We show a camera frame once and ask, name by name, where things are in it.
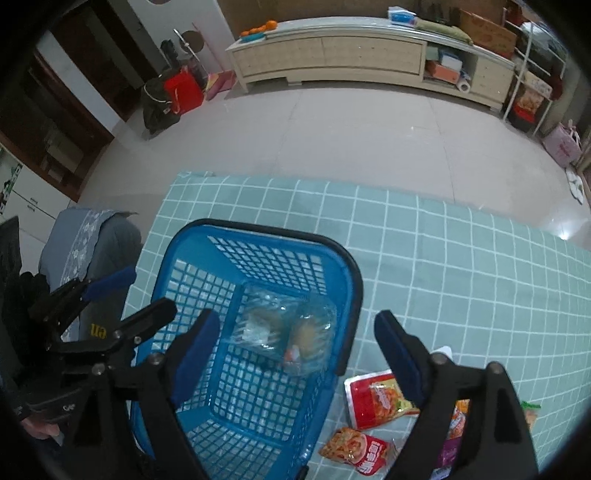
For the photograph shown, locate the white cabinet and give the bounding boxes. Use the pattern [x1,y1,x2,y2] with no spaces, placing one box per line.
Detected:
[0,152,77,259]

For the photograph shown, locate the white slipper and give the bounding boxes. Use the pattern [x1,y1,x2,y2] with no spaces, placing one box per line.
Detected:
[566,168,586,204]

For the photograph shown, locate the pink broom stick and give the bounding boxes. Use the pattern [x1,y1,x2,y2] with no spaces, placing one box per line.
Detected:
[193,21,220,77]

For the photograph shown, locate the black cloth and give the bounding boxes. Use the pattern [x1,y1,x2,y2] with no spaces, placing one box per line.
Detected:
[0,215,51,384]

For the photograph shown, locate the black boots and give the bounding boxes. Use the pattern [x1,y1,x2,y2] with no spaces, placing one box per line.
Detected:
[161,39,181,75]

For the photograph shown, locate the red picture box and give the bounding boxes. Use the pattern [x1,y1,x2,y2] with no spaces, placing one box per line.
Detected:
[512,85,552,127]

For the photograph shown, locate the white metal rack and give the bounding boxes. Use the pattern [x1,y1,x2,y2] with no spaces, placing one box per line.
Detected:
[503,14,573,137]

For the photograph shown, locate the clear plastic bread packet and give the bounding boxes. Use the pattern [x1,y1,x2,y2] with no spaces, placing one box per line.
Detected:
[229,284,301,361]
[281,295,338,374]

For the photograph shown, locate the brown cardboard box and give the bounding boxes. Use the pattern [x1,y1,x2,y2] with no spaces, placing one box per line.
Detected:
[458,9,518,60]

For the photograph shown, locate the dark jacket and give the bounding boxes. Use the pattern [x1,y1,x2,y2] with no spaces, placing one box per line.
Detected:
[141,76,182,136]

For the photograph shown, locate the metal mop stick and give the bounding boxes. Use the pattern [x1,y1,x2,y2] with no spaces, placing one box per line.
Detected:
[173,28,204,88]

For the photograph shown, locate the blue plastic basket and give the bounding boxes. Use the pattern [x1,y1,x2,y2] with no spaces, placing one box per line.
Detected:
[129,218,364,480]

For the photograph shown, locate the red orange noodle packet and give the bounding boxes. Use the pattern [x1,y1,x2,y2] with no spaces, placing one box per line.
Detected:
[318,427,398,477]

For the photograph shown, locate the dark cloth yellow print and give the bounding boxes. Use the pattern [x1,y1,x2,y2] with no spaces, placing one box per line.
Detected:
[76,305,125,342]

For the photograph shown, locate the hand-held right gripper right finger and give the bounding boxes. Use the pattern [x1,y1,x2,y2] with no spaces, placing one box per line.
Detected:
[374,310,541,480]

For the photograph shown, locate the person's left hand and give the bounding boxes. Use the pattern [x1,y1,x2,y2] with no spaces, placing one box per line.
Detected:
[21,413,63,446]

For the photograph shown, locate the orange box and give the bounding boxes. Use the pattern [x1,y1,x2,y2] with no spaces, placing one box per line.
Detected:
[425,60,462,84]

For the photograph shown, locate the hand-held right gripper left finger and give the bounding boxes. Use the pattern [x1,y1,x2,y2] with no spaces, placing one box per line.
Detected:
[60,310,221,480]

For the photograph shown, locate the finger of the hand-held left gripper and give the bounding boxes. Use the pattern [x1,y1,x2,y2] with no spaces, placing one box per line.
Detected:
[28,267,138,337]
[46,298,178,365]

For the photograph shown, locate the red snack packet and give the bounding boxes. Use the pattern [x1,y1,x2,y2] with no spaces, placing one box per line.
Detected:
[344,369,421,431]

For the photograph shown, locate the blue white tissue box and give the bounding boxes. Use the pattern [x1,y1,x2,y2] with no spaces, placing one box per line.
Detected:
[388,7,419,27]

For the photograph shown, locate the chair with grey blue cover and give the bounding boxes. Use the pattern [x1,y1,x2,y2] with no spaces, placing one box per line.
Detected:
[39,208,143,342]

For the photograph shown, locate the red bag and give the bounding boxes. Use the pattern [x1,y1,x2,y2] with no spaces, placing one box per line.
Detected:
[164,69,205,115]

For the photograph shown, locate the pink dustpan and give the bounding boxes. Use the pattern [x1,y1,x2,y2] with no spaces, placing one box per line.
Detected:
[205,70,236,100]

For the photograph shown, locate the pink bag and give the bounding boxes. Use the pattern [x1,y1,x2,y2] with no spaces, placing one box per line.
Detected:
[542,121,583,168]

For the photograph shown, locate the dark wooden door frame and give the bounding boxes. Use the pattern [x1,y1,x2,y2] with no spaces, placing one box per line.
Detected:
[0,14,158,204]

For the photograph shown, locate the green cushion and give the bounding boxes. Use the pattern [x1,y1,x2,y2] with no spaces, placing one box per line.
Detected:
[416,19,474,46]

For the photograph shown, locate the cream tv cabinet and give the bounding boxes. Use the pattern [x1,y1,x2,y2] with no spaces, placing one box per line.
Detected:
[225,17,516,112]

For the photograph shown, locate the purple snack packet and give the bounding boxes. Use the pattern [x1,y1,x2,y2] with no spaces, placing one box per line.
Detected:
[434,399,472,469]

